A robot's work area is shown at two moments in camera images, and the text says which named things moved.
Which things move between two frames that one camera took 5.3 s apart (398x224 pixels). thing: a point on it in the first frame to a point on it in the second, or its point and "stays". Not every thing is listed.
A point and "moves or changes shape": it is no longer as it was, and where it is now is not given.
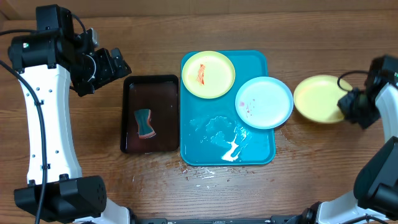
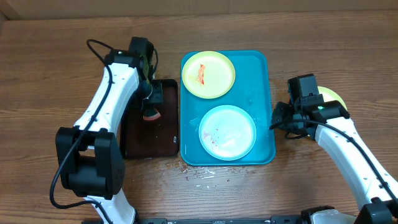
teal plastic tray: (211, 132) stays
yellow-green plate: (208, 74) stays
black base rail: (295, 218) stays
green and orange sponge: (145, 129) to (151, 114)
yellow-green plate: (316, 98) moves or changes shape
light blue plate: (264, 102) to (227, 132)
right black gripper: (345, 104) to (280, 109)
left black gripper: (103, 57) to (157, 97)
